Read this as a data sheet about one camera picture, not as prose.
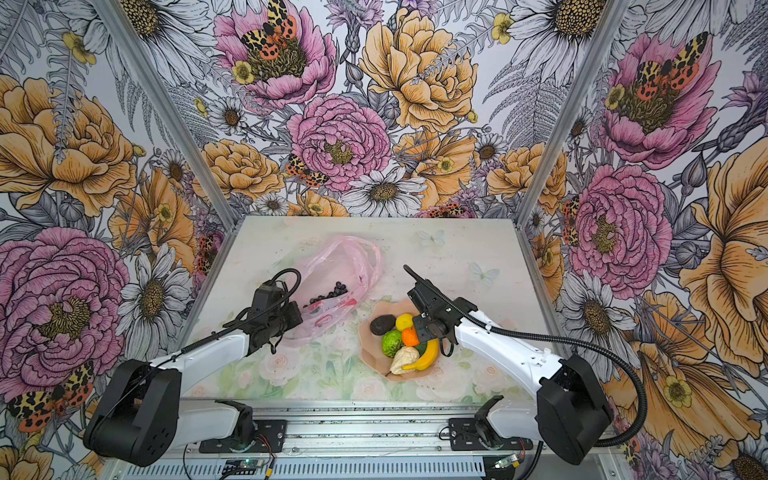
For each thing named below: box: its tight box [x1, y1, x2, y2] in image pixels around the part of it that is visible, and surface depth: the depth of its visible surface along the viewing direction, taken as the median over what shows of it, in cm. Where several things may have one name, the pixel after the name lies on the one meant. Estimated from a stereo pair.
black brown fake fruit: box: [370, 314, 396, 336], surface depth 87 cm
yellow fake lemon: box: [395, 313, 414, 331], surface depth 89 cm
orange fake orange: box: [402, 327, 421, 347], surface depth 83 cm
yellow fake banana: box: [402, 338, 439, 371], surface depth 79 cm
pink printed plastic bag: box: [281, 236, 383, 347], surface depth 97 cm
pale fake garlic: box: [385, 346, 420, 377], surface depth 81 cm
